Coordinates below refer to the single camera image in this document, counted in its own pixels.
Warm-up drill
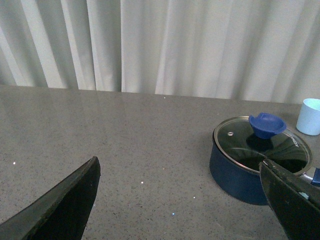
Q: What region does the glass lid blue knob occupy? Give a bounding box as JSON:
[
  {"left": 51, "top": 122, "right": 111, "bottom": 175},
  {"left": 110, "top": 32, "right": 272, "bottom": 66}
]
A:
[{"left": 212, "top": 116, "right": 313, "bottom": 175}]

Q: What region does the light blue plastic cup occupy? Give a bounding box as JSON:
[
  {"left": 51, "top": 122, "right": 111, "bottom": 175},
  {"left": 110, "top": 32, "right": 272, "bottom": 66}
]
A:
[{"left": 296, "top": 98, "right": 320, "bottom": 136}]

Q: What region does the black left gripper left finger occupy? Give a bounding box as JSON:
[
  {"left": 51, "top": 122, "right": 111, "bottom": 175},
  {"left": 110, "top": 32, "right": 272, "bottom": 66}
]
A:
[{"left": 0, "top": 156, "right": 101, "bottom": 240}]

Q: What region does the white curtain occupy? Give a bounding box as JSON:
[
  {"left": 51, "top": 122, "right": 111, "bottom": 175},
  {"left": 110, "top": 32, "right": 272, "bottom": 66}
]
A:
[{"left": 0, "top": 0, "right": 320, "bottom": 103}]

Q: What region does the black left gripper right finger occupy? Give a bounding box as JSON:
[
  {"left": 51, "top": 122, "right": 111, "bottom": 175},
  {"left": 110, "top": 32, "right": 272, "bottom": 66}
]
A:
[{"left": 259, "top": 159, "right": 320, "bottom": 240}]

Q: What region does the blue saucepan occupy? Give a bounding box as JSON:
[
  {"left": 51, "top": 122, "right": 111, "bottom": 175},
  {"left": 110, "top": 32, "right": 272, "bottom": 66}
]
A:
[{"left": 209, "top": 143, "right": 320, "bottom": 206}]

